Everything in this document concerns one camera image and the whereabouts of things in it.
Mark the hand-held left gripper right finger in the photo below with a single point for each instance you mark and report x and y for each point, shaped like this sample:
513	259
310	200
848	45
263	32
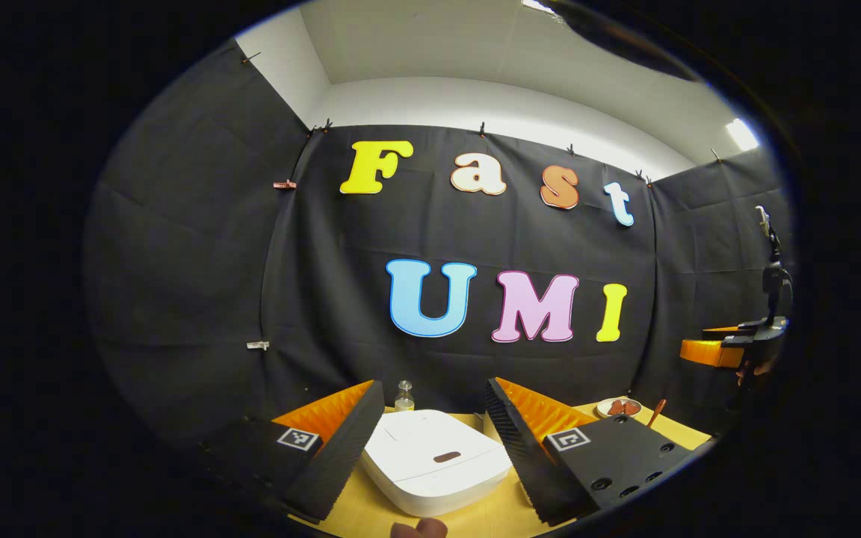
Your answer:
528	463

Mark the white clothes peg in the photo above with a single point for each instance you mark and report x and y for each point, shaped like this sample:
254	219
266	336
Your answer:
258	345

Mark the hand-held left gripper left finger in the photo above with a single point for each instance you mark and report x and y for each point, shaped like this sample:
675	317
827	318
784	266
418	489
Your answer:
333	456

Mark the small glass bottle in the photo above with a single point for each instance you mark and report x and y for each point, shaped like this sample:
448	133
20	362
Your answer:
404	397

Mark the round white plate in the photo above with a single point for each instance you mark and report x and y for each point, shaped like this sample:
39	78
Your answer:
604	409

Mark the short ceiling light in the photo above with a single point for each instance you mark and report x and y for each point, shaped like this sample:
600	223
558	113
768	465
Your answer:
742	134

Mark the brown wooden spoon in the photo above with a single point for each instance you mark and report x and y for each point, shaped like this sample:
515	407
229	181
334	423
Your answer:
657	412

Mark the pink clothes peg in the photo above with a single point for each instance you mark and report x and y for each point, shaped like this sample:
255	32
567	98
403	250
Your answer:
285	184

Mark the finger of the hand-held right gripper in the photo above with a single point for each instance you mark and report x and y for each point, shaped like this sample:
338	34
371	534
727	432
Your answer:
707	353
718	331

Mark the white rice cooker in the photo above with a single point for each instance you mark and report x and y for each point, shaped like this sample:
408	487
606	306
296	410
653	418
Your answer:
430	448

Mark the long ceiling light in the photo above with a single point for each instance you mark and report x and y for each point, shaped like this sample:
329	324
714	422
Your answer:
539	6

